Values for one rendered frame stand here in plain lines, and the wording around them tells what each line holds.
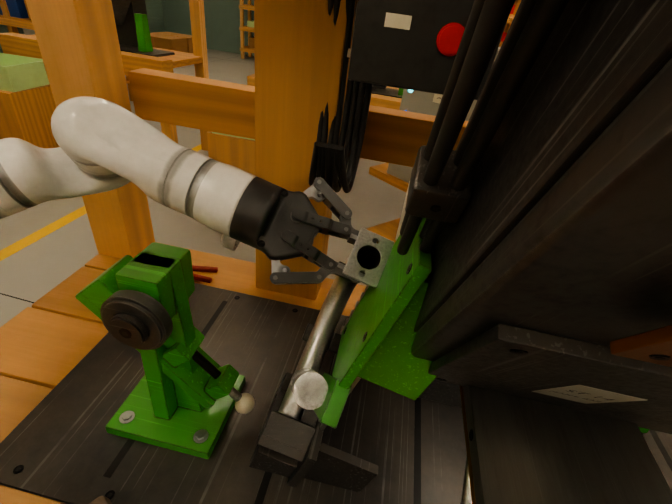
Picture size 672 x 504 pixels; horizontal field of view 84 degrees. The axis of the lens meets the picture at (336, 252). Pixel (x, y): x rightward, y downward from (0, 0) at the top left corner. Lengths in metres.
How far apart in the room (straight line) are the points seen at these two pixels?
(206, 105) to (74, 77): 0.22
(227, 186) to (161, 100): 0.48
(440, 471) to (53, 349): 0.66
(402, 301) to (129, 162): 0.30
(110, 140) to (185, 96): 0.41
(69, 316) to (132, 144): 0.51
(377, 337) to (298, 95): 0.43
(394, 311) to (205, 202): 0.22
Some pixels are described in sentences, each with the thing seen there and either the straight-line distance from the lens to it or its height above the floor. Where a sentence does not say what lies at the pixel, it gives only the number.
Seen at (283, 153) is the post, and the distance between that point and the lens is 0.68.
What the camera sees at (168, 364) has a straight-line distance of 0.54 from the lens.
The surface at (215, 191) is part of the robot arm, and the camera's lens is 0.41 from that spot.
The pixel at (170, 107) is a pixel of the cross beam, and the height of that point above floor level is 1.22.
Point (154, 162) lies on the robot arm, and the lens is 0.44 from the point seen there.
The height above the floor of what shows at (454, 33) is 1.42.
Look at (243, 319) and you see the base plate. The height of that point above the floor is 0.90.
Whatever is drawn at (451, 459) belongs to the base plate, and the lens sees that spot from 0.64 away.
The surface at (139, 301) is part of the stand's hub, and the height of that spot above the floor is 1.16.
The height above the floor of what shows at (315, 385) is 1.09.
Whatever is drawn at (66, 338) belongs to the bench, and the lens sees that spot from 0.84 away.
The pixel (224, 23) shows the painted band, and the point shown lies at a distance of 11.58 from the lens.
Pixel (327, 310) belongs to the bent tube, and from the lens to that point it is 0.53.
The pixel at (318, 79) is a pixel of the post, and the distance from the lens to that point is 0.64.
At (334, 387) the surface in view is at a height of 1.11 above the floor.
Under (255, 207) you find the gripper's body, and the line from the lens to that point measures 0.40.
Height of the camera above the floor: 1.43
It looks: 34 degrees down
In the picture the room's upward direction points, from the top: 8 degrees clockwise
